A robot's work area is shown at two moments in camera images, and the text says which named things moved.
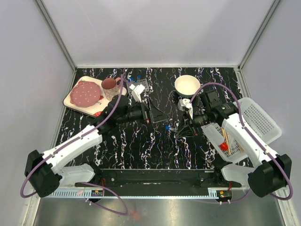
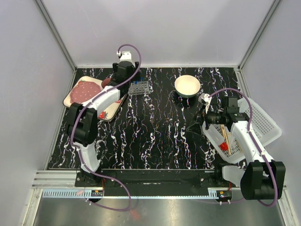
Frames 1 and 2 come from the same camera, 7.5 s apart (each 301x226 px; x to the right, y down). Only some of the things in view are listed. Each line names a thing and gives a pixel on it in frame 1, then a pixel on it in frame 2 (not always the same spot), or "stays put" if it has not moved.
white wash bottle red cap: x=214 y=131 stays put
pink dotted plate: x=85 y=94 stays put
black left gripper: x=152 y=111 -> x=136 y=77
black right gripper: x=188 y=130 -> x=196 y=128
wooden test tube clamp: x=226 y=138 stays put
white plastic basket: x=256 y=117 stays put
